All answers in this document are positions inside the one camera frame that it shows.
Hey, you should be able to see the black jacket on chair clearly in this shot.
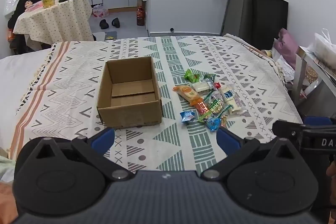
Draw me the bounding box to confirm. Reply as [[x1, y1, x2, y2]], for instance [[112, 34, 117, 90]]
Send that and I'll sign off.
[[7, 0, 42, 54]]

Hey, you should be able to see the clear mixed snack packet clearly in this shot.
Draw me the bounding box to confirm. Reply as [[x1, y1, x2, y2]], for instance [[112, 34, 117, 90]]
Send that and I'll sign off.
[[207, 90, 224, 103]]

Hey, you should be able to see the white blue-label snack packet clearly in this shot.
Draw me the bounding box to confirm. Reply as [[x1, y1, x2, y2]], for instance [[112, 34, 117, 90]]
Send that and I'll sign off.
[[219, 84, 236, 103]]

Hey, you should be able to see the dark red oil bottle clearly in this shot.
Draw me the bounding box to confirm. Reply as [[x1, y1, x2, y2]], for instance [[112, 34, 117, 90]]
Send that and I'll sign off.
[[136, 6, 146, 26]]

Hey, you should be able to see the orange red snack packet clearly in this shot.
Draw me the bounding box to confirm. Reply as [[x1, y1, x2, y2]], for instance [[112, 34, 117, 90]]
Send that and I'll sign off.
[[195, 102, 210, 115]]

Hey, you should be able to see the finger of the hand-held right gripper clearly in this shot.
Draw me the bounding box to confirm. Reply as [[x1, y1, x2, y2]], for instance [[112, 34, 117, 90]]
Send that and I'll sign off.
[[303, 116, 334, 127], [272, 120, 305, 139]]

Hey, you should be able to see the black leaning panel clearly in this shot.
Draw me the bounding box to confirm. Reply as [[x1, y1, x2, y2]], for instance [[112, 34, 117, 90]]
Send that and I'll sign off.
[[251, 0, 289, 50]]

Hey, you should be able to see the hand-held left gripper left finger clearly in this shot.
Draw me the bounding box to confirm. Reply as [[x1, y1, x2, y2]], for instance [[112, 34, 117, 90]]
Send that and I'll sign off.
[[25, 127, 135, 182]]

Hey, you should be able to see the orange cracker packet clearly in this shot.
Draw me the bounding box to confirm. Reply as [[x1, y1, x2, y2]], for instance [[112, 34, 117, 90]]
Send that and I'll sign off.
[[173, 84, 204, 107]]

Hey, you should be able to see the white bed sheet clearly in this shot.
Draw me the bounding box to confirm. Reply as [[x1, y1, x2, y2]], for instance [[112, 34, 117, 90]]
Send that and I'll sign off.
[[0, 49, 53, 159]]

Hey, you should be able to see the patterned blanket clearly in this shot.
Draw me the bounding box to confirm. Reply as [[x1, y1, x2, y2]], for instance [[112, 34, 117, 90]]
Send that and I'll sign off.
[[9, 34, 305, 172]]

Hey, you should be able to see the bright green snack packet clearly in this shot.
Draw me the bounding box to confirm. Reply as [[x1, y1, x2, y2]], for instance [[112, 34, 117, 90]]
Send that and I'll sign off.
[[184, 69, 200, 82]]

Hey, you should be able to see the pink box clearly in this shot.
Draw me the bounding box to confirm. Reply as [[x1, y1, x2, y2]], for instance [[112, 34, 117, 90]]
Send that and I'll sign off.
[[25, 1, 44, 13]]

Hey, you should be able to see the brown cardboard box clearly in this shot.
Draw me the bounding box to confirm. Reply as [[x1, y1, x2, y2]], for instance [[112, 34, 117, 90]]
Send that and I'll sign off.
[[97, 56, 164, 128]]

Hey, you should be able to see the pink water bottle pack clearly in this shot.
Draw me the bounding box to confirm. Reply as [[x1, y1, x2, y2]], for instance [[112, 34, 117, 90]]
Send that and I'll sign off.
[[92, 4, 109, 18]]

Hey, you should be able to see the white plastic bag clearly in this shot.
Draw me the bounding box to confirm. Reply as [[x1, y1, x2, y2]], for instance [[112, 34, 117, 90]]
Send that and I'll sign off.
[[307, 28, 336, 70]]

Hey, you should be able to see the orange cloth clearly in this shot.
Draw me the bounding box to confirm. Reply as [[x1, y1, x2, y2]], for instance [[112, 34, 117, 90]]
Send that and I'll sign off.
[[0, 182, 20, 224]]

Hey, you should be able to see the pink cloth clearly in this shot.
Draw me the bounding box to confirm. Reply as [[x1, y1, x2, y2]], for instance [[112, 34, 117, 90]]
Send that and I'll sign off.
[[273, 28, 300, 73]]

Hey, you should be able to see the light green cloth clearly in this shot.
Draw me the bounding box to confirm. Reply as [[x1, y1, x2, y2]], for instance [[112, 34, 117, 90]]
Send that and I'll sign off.
[[0, 154, 15, 183]]

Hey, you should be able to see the person's right hand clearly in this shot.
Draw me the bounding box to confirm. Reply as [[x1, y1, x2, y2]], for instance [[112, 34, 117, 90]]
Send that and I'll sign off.
[[326, 160, 336, 178]]

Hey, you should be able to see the metal side table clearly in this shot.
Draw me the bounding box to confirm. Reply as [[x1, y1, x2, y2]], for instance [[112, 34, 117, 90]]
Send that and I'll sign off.
[[293, 46, 336, 119]]

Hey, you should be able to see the table with dotted tablecloth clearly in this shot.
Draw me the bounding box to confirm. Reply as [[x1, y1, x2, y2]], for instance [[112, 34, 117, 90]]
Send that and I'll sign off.
[[13, 0, 94, 51]]

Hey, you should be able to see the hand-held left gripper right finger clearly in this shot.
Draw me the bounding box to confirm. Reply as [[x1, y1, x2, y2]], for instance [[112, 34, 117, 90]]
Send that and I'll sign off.
[[201, 126, 310, 182]]

